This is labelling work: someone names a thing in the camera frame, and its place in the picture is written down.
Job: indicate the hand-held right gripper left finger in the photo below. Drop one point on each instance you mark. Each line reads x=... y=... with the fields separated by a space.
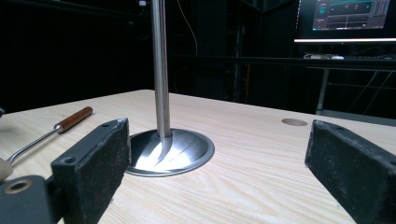
x=93 y=165

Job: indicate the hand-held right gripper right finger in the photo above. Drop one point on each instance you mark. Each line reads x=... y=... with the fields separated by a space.
x=351 y=165

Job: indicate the metal stand with round base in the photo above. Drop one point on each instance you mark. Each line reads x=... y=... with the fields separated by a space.
x=162 y=93

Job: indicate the dark desk with metal legs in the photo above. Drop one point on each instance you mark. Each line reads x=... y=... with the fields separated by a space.
x=323 y=63

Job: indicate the computer monitor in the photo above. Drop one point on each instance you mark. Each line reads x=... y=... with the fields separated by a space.
x=345 y=18

